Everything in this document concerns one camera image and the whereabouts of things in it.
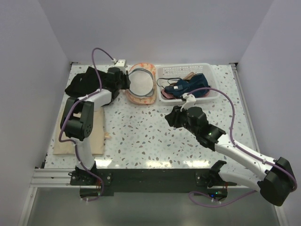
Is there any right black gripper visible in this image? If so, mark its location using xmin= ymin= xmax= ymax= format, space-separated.
xmin=164 ymin=104 xmax=198 ymax=136

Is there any round white mesh laundry bag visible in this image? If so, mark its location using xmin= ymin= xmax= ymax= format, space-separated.
xmin=129 ymin=68 xmax=154 ymax=97

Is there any tulip print mesh laundry bag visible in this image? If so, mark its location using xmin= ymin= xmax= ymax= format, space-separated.
xmin=125 ymin=63 xmax=157 ymax=105

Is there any navy blue lace bra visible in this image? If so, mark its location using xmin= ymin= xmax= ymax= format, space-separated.
xmin=163 ymin=73 xmax=211 ymax=99

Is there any black garment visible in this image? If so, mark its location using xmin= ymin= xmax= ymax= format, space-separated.
xmin=65 ymin=66 xmax=100 ymax=98

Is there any white plastic basket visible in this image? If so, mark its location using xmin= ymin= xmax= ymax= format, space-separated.
xmin=156 ymin=63 xmax=219 ymax=105

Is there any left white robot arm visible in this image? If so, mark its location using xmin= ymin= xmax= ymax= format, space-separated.
xmin=59 ymin=66 xmax=130 ymax=185

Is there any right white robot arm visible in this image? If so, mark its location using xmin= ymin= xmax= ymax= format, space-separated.
xmin=165 ymin=106 xmax=295 ymax=206

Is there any pink beige bra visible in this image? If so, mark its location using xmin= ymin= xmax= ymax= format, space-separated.
xmin=183 ymin=72 xmax=196 ymax=81

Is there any beige folded garment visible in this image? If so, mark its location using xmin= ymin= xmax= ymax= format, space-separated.
xmin=53 ymin=107 xmax=110 ymax=155

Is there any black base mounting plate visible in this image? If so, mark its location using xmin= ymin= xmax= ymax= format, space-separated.
xmin=68 ymin=168 xmax=234 ymax=199

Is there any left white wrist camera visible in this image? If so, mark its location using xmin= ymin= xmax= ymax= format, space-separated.
xmin=112 ymin=58 xmax=127 ymax=71

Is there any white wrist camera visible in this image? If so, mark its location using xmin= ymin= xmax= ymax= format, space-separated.
xmin=180 ymin=93 xmax=196 ymax=111
xmin=112 ymin=58 xmax=127 ymax=71

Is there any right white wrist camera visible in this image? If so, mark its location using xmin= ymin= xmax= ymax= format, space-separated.
xmin=180 ymin=93 xmax=196 ymax=111

